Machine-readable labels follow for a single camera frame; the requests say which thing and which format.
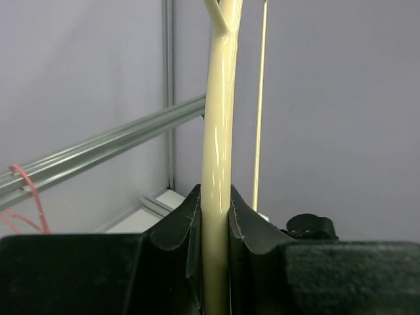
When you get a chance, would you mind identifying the pink plastic hanger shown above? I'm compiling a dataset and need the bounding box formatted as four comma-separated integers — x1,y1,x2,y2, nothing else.
1,163,51,235

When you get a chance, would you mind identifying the aluminium frame post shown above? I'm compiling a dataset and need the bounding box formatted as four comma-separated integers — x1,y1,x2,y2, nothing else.
162,0,175,190

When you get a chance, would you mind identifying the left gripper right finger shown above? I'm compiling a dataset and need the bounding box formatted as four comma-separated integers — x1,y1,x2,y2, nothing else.
228,188,419,314

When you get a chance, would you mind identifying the cream plastic hanger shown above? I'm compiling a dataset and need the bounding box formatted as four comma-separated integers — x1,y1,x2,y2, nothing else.
200,0,268,315

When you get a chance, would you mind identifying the aluminium hanging rail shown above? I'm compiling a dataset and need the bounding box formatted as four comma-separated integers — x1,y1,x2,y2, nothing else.
0,93,207,209

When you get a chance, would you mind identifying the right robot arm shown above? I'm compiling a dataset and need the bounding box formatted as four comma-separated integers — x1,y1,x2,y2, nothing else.
280,213,339,241

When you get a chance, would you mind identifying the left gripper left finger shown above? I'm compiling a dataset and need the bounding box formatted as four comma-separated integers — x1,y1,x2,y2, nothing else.
1,186,201,314

